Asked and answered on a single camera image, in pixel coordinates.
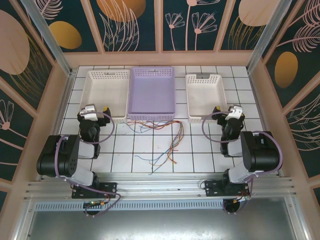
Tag purple perforated basket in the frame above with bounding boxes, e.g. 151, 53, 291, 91
126, 66, 178, 123

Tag aluminium corner post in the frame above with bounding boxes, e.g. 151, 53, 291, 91
246, 0, 290, 74
20, 0, 77, 77

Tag large white perforated basket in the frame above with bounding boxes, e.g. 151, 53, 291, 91
79, 69, 131, 125

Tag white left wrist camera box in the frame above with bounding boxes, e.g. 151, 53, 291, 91
80, 104, 99, 120

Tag aluminium side rail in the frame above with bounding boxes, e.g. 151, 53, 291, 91
51, 69, 77, 181
247, 69, 285, 177

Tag grey metal sheet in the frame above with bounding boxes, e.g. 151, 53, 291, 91
14, 199, 308, 240

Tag white basket with grey handles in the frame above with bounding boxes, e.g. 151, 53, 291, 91
185, 72, 229, 125

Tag small controller board with wires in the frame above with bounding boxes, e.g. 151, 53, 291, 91
83, 199, 111, 208
224, 194, 251, 205

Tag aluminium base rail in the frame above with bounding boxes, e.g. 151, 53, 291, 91
23, 173, 300, 201

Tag grey slotted cable duct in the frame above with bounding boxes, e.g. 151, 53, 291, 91
34, 199, 241, 211

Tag red cable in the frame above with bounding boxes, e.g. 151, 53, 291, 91
134, 120, 185, 152
126, 120, 185, 165

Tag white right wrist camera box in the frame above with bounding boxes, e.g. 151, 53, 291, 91
225, 104, 245, 120

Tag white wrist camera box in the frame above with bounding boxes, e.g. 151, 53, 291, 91
225, 104, 245, 120
80, 104, 99, 120

